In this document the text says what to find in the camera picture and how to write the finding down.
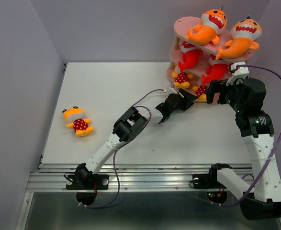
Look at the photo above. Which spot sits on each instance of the orange shark plush back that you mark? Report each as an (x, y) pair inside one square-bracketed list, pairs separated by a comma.
[(244, 35)]

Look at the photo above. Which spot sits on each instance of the yellow plush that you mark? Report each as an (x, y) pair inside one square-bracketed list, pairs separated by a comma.
[(181, 79), (199, 91), (77, 120)]

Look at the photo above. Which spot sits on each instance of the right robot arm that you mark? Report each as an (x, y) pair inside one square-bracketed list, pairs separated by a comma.
[(262, 199)]

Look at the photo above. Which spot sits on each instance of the red shark plush front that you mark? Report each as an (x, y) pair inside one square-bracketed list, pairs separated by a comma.
[(218, 68)]

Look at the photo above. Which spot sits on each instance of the orange shark plush facing camera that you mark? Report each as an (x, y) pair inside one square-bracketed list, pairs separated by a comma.
[(213, 23)]

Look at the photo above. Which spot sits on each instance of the pink three-tier shelf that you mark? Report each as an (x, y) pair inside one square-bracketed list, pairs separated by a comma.
[(181, 28)]

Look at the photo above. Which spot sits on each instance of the aluminium rail frame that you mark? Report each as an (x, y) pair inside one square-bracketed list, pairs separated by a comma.
[(132, 177)]

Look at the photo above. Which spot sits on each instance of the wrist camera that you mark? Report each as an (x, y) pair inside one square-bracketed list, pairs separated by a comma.
[(238, 73), (170, 89)]

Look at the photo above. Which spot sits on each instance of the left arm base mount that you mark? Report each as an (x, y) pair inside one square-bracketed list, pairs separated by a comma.
[(87, 191)]

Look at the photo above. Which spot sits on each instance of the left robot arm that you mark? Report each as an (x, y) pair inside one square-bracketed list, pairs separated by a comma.
[(87, 175)]

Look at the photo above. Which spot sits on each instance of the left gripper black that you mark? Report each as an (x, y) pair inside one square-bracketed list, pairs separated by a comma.
[(186, 100)]

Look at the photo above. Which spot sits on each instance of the red shark plush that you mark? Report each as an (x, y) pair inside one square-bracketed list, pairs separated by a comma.
[(218, 68), (190, 56)]

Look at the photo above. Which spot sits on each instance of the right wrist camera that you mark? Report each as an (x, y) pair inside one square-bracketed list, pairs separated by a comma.
[(238, 73)]

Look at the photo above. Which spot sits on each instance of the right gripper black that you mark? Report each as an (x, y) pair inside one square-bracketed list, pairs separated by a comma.
[(220, 86)]

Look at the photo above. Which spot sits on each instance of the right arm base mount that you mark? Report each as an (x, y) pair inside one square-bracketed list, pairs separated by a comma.
[(214, 191)]

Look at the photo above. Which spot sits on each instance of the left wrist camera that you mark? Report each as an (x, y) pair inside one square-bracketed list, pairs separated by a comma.
[(170, 89)]

